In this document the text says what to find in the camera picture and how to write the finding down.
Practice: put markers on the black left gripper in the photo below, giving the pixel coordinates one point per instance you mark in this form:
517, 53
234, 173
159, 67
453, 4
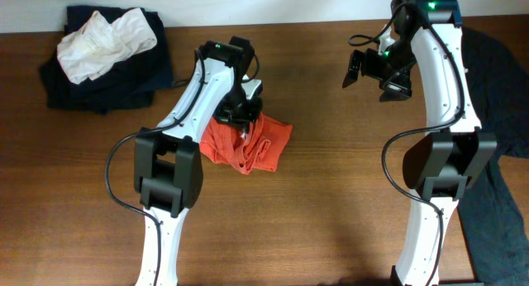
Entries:
250, 115

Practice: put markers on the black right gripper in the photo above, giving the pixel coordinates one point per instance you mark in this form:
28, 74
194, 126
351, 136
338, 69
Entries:
401, 86

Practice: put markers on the orange red printed t-shirt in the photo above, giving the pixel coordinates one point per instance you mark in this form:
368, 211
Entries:
259, 148

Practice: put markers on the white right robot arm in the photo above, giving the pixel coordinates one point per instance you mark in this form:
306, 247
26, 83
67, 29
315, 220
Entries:
453, 150

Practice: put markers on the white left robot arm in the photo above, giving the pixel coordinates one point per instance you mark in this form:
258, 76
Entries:
168, 172

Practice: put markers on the navy blue folded garment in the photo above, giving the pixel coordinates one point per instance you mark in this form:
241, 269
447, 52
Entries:
128, 84

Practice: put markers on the black garment with white print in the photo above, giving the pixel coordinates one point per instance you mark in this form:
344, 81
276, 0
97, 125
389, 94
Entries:
498, 87

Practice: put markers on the white crumpled garment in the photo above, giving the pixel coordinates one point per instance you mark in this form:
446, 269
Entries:
91, 51

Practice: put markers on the dark grey garment lower right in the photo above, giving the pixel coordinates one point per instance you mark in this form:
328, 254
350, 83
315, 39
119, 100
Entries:
494, 230

